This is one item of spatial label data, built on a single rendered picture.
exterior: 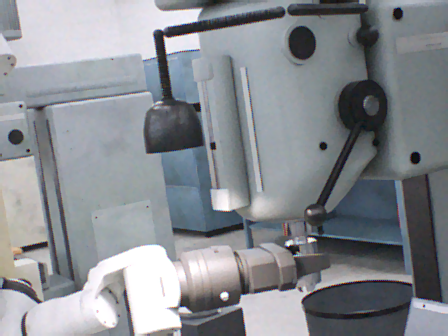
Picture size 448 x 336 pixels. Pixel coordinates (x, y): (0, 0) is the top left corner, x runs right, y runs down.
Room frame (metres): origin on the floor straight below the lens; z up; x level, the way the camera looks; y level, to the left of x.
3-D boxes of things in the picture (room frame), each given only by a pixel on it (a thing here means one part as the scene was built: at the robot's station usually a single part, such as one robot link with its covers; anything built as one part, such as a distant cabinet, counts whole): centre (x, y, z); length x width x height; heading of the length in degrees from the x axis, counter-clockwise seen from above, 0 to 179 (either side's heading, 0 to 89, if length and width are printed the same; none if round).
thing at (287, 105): (1.16, -0.10, 1.47); 0.21 x 0.19 x 0.32; 32
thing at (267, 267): (1.14, -0.01, 1.24); 0.13 x 0.12 x 0.10; 14
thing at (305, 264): (1.13, -0.10, 1.24); 0.06 x 0.02 x 0.03; 104
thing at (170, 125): (0.97, 0.05, 1.47); 0.07 x 0.07 x 0.06
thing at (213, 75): (1.10, 0.00, 1.45); 0.04 x 0.04 x 0.21; 32
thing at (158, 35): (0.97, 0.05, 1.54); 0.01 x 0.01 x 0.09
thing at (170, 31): (0.93, -0.03, 1.58); 0.17 x 0.01 x 0.01; 67
